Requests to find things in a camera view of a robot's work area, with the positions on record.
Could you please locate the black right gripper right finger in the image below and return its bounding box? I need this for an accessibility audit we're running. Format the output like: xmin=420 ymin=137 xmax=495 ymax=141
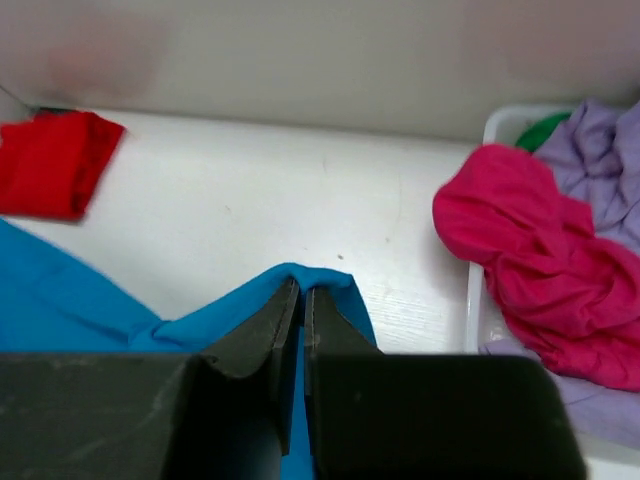
xmin=304 ymin=287 xmax=381 ymax=479

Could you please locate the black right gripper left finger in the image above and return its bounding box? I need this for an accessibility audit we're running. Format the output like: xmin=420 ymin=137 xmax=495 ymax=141
xmin=197 ymin=278 xmax=299 ymax=479

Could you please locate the blue t shirt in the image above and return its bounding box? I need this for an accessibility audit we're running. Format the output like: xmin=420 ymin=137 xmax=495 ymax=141
xmin=1 ymin=223 xmax=376 ymax=479

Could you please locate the white plastic basket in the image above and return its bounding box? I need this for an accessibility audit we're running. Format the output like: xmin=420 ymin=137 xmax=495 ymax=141
xmin=464 ymin=103 xmax=639 ymax=479

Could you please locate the pink t shirt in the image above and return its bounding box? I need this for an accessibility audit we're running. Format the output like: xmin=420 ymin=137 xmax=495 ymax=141
xmin=432 ymin=144 xmax=639 ymax=392

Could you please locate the green t shirt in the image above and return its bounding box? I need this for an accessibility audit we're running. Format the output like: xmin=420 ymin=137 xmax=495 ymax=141
xmin=515 ymin=111 xmax=571 ymax=153

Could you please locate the red folded t shirt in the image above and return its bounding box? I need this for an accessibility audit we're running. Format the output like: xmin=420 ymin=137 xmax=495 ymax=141
xmin=1 ymin=111 xmax=126 ymax=222

